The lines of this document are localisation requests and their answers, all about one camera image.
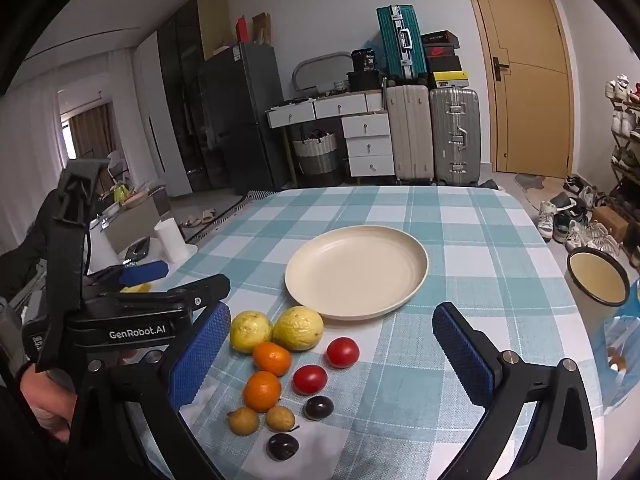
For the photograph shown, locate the oval grey mirror frame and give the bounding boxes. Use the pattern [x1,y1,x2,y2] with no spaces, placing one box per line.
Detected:
[292,51,352,96]

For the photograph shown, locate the white drawer desk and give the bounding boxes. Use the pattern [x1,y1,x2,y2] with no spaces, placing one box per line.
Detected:
[267,90,396,178]

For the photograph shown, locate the cream round plate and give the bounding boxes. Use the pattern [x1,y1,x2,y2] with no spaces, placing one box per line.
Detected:
[284,224,430,322]

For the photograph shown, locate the white paper towel roll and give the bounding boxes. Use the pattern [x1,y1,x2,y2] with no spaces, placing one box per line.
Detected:
[154,218,190,263]

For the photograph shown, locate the teal suitcase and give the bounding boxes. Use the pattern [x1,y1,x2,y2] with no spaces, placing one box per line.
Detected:
[376,4,427,81]

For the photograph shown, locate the dark plum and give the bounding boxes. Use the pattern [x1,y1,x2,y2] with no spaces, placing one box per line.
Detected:
[303,396,334,420]
[267,432,299,462]

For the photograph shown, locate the dark glass cabinet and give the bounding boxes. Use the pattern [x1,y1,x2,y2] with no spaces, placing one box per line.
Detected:
[156,0,232,192]

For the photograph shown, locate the stacked shoe boxes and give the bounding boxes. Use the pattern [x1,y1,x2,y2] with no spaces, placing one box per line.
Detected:
[421,30,469,89]

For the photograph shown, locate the red tomato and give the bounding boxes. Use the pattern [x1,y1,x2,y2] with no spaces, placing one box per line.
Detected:
[326,337,360,370]
[292,364,328,396]

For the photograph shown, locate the woven laundry basket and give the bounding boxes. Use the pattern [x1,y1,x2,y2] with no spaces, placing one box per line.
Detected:
[293,129,342,188]

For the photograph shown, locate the yellow guava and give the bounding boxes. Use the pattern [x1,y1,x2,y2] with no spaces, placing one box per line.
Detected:
[230,311,273,354]
[272,306,324,351]

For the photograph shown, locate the black refrigerator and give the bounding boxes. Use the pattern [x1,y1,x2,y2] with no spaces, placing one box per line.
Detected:
[201,42,290,194]

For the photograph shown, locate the black rimmed enamel bowl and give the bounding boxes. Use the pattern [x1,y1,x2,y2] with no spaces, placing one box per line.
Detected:
[566,247,630,308]

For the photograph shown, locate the brown longan fruit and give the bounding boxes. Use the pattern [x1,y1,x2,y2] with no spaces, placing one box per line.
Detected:
[265,405,296,432]
[227,406,260,437]

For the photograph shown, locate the teal checked tablecloth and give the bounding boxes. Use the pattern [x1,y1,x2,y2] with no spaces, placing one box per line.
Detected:
[169,186,602,479]

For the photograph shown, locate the person's left hand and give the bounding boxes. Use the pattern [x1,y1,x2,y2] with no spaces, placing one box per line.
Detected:
[20,365,77,443]

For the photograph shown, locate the beige hard suitcase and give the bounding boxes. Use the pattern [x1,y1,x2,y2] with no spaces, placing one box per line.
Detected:
[384,84,435,181]

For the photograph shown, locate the orange tangerine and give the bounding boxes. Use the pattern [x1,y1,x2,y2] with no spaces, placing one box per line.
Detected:
[242,370,282,413]
[252,341,292,377]

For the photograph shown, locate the silver aluminium suitcase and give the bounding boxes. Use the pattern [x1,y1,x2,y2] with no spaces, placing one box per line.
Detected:
[430,87,480,186]

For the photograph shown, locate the wooden door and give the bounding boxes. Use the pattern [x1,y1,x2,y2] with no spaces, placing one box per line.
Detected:
[471,0,574,178]

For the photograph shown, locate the shoe rack with shoes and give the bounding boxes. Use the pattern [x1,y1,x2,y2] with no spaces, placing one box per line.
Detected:
[604,74,639,232]

